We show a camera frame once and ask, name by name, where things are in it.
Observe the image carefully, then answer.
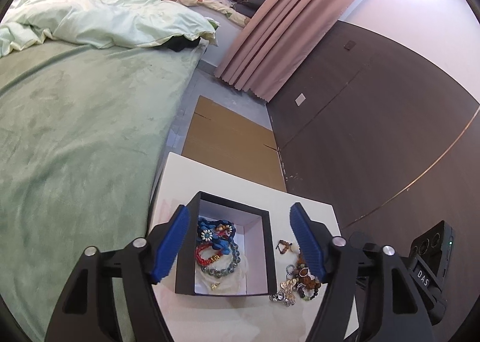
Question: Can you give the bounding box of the grey green bead bracelet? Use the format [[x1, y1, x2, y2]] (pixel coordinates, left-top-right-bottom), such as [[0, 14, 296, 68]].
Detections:
[[200, 240, 243, 277]]

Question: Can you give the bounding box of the red bead bracelet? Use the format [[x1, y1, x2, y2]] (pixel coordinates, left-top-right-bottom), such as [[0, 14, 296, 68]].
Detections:
[[195, 242, 223, 265]]

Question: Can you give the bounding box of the pale yellow duvet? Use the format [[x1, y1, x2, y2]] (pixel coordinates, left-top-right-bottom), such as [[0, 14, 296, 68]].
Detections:
[[0, 0, 219, 58]]

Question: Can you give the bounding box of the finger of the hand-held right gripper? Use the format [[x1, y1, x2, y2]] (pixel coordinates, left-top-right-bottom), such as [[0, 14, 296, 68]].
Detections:
[[348, 231, 382, 253]]

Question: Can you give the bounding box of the clear bag with gold pendant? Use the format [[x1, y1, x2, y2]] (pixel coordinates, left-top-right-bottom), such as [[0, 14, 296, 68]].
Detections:
[[197, 259, 249, 295]]

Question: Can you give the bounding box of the silver chain bracelet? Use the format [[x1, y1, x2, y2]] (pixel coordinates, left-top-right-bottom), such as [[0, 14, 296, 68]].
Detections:
[[269, 287, 298, 307]]

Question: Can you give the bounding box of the flat cardboard sheet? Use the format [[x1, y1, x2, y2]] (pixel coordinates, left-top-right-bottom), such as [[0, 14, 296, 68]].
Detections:
[[181, 95, 288, 193]]

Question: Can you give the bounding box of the pink curtain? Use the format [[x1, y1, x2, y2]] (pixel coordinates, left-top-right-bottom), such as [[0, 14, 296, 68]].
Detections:
[[214, 0, 377, 103]]

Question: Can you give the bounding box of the blue flower bead necklace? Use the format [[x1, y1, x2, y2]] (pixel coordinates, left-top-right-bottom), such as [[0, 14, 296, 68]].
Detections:
[[197, 216, 237, 253]]

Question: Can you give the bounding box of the black jewelry box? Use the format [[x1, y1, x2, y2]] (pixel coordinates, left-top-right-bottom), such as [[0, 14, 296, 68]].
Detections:
[[175, 191, 278, 297]]

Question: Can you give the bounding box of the dark bead bracelet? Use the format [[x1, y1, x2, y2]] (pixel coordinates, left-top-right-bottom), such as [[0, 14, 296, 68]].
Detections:
[[300, 285, 324, 301]]

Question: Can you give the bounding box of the black garment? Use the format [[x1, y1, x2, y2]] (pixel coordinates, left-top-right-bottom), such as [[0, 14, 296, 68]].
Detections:
[[166, 36, 204, 53]]

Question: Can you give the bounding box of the bed with green blanket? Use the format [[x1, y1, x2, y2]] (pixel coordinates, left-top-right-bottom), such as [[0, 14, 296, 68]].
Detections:
[[0, 39, 208, 342]]

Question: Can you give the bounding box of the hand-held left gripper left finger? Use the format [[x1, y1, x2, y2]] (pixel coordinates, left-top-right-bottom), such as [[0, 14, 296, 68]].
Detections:
[[44, 204, 190, 342]]

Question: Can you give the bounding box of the brown cord pendant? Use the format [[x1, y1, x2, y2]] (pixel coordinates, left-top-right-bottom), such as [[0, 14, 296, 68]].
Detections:
[[275, 239, 301, 255]]

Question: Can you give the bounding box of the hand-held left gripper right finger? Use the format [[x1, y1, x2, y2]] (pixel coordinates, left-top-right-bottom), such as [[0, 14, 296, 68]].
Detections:
[[289, 201, 434, 342]]

